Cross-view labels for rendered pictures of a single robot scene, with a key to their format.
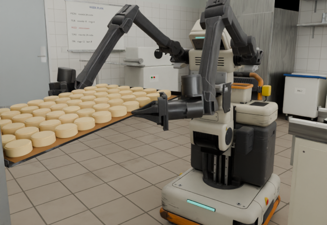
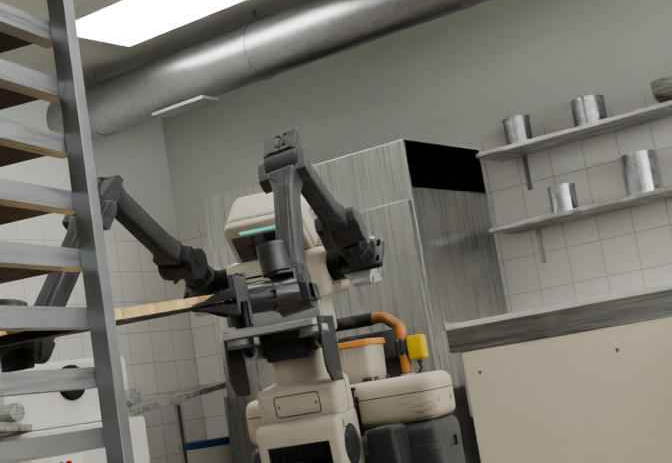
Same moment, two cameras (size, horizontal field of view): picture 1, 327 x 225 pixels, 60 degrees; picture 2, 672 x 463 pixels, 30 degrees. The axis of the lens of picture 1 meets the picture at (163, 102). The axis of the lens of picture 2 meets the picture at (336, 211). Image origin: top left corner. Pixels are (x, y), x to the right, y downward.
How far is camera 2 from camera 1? 1.59 m
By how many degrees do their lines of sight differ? 25
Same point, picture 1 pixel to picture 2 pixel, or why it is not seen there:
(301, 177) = (489, 420)
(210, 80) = (299, 257)
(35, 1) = not seen: outside the picture
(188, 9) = not seen: hidden behind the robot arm
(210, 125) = (306, 422)
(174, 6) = not seen: hidden behind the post
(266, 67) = (432, 364)
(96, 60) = (59, 285)
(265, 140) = (437, 449)
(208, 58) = (289, 228)
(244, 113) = (378, 400)
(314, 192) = (513, 439)
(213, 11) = (279, 161)
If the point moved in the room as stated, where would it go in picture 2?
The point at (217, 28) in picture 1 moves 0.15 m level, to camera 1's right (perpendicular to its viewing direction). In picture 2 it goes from (292, 184) to (361, 177)
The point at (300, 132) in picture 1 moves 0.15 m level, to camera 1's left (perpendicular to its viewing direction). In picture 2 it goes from (468, 341) to (401, 352)
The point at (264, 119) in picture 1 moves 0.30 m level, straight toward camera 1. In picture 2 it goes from (423, 400) to (420, 402)
